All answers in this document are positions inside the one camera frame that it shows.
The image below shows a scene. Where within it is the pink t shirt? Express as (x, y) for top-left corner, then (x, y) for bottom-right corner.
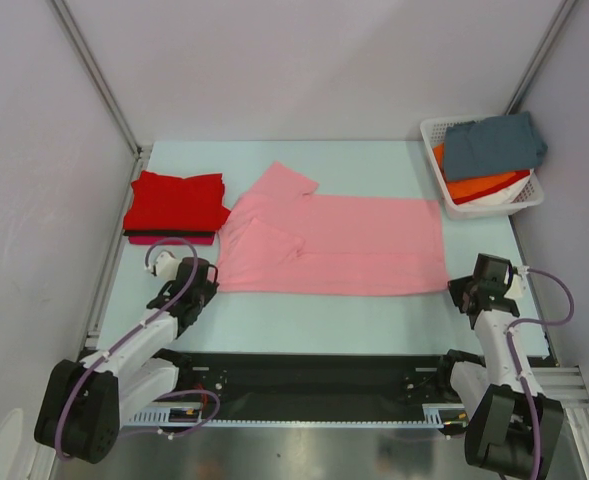
(217, 162), (449, 296)

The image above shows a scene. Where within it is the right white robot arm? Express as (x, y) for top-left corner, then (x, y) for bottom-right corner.
(435, 254), (564, 479)

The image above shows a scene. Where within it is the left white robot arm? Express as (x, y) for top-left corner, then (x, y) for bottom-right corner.
(33, 251), (221, 464)

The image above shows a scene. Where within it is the folded magenta t shirt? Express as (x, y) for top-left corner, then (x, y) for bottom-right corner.
(128, 234), (216, 246)

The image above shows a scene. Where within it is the white t shirt in basket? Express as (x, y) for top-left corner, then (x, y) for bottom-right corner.
(463, 178), (529, 207)

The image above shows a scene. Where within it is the orange t shirt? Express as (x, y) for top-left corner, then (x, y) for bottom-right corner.
(432, 143), (530, 205)

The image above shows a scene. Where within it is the folded red t shirt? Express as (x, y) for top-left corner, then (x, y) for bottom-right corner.
(123, 171), (230, 233)

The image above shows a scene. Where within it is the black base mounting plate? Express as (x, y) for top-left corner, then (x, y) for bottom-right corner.
(145, 350), (460, 430)

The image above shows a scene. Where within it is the red t shirt in basket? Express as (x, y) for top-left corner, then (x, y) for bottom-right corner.
(447, 170), (533, 206)

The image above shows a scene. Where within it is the grey blue t shirt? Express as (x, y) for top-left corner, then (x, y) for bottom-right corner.
(443, 112), (548, 181)

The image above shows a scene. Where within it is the white plastic basket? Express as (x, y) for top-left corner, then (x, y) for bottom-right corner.
(420, 114), (544, 220)

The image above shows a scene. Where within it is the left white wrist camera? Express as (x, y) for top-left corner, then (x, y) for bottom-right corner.
(145, 250), (181, 280)

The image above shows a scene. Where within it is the aluminium front frame rail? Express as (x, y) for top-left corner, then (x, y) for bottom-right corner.
(43, 363), (589, 406)

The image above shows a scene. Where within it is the white slotted cable duct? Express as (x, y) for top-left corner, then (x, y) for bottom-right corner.
(123, 403), (475, 430)

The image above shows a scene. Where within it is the right aluminium corner post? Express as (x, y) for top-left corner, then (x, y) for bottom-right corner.
(503, 0), (582, 115)

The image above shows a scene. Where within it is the aluminium corner post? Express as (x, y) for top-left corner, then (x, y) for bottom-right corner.
(46, 0), (142, 158)
(503, 0), (582, 115)

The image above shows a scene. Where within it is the left aluminium corner post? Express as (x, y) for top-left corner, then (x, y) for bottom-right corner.
(46, 0), (142, 158)

